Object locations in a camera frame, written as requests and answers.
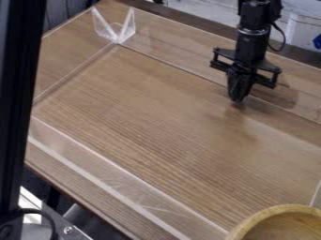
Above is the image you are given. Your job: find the clear acrylic tray wall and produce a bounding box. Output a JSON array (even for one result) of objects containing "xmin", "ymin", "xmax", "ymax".
[{"xmin": 28, "ymin": 118, "xmax": 227, "ymax": 240}]

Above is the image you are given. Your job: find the brown wooden bowl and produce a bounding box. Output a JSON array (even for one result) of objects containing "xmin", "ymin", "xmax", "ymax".
[{"xmin": 225, "ymin": 204, "xmax": 321, "ymax": 240}]

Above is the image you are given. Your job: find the black cable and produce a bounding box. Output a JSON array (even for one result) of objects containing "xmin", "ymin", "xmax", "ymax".
[{"xmin": 16, "ymin": 207, "xmax": 59, "ymax": 240}]

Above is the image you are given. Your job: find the black vertical post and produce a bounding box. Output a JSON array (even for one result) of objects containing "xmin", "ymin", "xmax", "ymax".
[{"xmin": 0, "ymin": 0, "xmax": 47, "ymax": 216}]

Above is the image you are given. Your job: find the white container in background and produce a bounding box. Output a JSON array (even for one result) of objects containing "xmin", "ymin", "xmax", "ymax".
[{"xmin": 286, "ymin": 13, "xmax": 321, "ymax": 52}]

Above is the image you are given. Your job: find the clear acrylic corner bracket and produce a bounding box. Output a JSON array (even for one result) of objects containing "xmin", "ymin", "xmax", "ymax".
[{"xmin": 91, "ymin": 7, "xmax": 136, "ymax": 44}]

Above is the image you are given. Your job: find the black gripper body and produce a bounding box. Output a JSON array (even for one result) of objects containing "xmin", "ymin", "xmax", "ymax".
[{"xmin": 210, "ymin": 47, "xmax": 282, "ymax": 89}]

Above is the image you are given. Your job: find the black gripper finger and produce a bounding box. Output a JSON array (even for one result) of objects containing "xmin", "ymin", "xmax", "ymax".
[
  {"xmin": 227, "ymin": 68, "xmax": 242, "ymax": 101},
  {"xmin": 241, "ymin": 74, "xmax": 255, "ymax": 98}
]

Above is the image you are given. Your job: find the grey metal bracket with screw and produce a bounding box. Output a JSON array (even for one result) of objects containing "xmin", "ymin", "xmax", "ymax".
[{"xmin": 41, "ymin": 204, "xmax": 92, "ymax": 240}]

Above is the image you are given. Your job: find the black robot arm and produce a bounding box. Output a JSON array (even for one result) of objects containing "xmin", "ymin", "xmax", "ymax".
[{"xmin": 210, "ymin": 0, "xmax": 286, "ymax": 102}]

